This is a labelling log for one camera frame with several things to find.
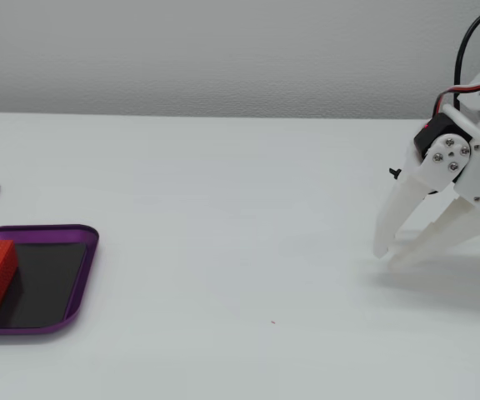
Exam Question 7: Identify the red white black servo wire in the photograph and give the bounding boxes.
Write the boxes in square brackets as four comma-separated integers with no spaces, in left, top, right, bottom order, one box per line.
[432,69,480,121]

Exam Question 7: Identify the purple metal tray black base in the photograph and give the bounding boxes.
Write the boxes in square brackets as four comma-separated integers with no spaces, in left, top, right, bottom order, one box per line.
[0,223,101,337]

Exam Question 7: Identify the black cable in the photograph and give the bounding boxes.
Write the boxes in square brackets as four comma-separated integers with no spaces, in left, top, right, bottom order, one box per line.
[453,9,480,110]

